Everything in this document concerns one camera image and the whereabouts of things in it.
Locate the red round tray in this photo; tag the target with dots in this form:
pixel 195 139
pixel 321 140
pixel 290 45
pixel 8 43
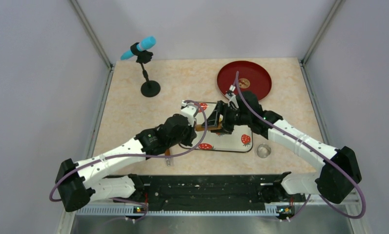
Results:
pixel 252 77

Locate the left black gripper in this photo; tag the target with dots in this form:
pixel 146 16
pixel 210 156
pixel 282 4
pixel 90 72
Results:
pixel 192 135

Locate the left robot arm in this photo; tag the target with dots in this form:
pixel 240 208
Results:
pixel 81 182

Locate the metal scraper wooden handle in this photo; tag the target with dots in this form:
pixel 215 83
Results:
pixel 168 159

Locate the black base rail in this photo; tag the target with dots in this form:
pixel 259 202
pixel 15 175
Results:
pixel 196 193

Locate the aluminium frame bar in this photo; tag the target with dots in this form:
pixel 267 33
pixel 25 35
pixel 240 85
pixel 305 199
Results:
pixel 279 209

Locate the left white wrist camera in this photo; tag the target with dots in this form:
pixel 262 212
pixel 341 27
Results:
pixel 189 110

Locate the blue microphone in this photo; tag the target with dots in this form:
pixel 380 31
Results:
pixel 139 47

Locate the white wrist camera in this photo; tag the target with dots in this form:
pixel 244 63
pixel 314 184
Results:
pixel 232 98
pixel 189 110

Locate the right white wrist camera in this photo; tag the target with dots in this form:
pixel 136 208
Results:
pixel 232 98

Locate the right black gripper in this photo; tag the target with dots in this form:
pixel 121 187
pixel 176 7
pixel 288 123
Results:
pixel 221 107

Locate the metal ring cutter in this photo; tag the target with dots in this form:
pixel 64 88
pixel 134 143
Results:
pixel 263 151

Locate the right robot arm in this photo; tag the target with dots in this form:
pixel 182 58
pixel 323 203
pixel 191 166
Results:
pixel 337 171

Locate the wooden roller pin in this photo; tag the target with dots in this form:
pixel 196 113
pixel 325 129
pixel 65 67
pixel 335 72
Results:
pixel 200 127

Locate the black microphone stand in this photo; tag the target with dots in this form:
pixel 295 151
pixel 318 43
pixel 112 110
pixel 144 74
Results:
pixel 149 88

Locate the strawberry pattern white tray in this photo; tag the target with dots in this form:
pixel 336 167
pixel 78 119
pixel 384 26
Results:
pixel 240 140

